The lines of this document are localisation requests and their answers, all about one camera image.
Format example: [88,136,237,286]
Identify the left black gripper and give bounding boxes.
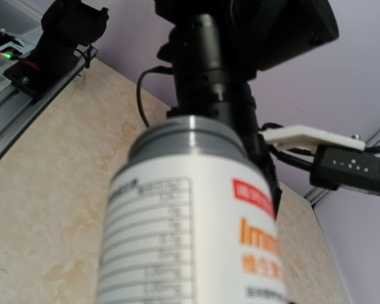
[241,133,282,219]

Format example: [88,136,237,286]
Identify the orange pill bottle grey cap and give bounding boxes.
[96,116,288,303]

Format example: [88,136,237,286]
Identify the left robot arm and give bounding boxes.
[153,1,339,210]

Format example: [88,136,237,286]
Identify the left aluminium frame post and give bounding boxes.
[304,128,380,205]

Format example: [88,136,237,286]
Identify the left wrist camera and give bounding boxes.
[260,123,380,196]

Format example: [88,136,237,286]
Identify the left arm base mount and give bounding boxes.
[3,46,98,102]

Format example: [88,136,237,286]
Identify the front aluminium rail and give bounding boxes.
[0,25,99,174]

